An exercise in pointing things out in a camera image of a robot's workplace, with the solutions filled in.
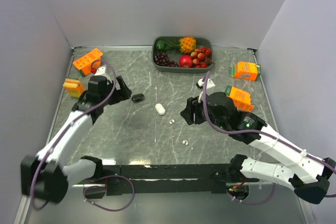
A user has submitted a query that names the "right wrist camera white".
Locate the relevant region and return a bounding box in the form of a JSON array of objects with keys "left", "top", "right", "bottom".
[{"left": 196, "top": 79, "right": 215, "bottom": 103}]

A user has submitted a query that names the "dark grape bunch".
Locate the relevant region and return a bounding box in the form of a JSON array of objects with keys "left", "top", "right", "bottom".
[{"left": 153, "top": 51, "right": 179, "bottom": 67}]

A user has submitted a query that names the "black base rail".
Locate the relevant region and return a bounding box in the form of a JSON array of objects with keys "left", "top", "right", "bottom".
[{"left": 78, "top": 164, "right": 259, "bottom": 196}]

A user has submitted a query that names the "green lime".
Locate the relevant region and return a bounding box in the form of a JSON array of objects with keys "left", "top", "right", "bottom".
[{"left": 155, "top": 40, "right": 166, "bottom": 51}]

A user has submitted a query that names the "red lychee bunch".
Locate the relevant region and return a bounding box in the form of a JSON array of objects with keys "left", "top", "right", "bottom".
[{"left": 190, "top": 47, "right": 215, "bottom": 68}]

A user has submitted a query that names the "orange flat box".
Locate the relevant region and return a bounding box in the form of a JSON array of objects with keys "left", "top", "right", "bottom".
[{"left": 225, "top": 85, "right": 255, "bottom": 112}]

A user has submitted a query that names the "orange juice carton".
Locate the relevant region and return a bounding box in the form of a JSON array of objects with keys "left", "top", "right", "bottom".
[{"left": 72, "top": 48, "right": 103, "bottom": 77}]

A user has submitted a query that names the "orange yellow carton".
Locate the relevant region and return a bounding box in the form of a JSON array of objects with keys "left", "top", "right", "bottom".
[{"left": 62, "top": 78, "right": 86, "bottom": 99}]

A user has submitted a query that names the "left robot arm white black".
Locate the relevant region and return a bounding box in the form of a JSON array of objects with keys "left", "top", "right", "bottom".
[{"left": 20, "top": 75, "right": 132, "bottom": 204}]

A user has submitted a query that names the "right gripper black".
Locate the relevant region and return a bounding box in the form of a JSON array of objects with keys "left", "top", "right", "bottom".
[{"left": 180, "top": 90, "right": 228, "bottom": 130}]

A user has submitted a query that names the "grey fruit tray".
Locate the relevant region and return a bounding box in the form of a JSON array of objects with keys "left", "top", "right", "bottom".
[{"left": 152, "top": 36, "right": 215, "bottom": 73}]

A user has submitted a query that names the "orange green box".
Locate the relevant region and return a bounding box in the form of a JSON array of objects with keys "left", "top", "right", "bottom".
[{"left": 229, "top": 61, "right": 261, "bottom": 81}]

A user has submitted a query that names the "orange pineapple toy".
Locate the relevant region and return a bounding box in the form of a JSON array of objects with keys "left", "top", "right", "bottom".
[{"left": 165, "top": 37, "right": 197, "bottom": 54}]

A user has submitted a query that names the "red apple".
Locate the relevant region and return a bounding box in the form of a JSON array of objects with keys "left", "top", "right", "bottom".
[{"left": 178, "top": 55, "right": 193, "bottom": 68}]

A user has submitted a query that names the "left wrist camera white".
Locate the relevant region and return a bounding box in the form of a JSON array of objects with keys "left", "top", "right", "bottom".
[{"left": 91, "top": 66, "right": 110, "bottom": 78}]

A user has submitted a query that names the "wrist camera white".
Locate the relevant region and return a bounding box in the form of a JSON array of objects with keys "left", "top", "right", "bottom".
[
  {"left": 196, "top": 79, "right": 215, "bottom": 103},
  {"left": 91, "top": 66, "right": 110, "bottom": 78}
]

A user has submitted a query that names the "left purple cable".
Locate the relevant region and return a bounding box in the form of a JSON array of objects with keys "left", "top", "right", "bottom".
[{"left": 29, "top": 59, "right": 135, "bottom": 213}]

